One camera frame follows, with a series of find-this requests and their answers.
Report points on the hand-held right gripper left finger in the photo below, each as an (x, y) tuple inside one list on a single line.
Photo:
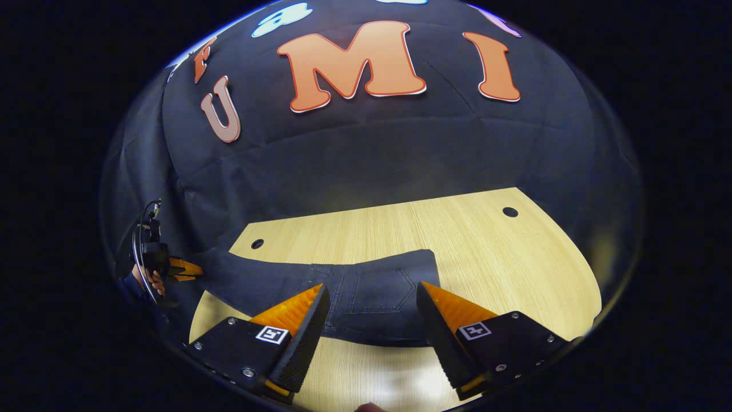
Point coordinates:
[(306, 340)]

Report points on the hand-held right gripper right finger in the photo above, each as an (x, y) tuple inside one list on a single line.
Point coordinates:
[(443, 343)]

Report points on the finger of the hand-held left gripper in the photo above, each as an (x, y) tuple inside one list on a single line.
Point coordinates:
[(186, 266), (183, 278)]

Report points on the dark grey jeans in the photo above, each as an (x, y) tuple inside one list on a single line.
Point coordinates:
[(372, 297)]

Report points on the black backdrop cloth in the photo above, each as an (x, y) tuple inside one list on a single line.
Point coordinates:
[(372, 149)]

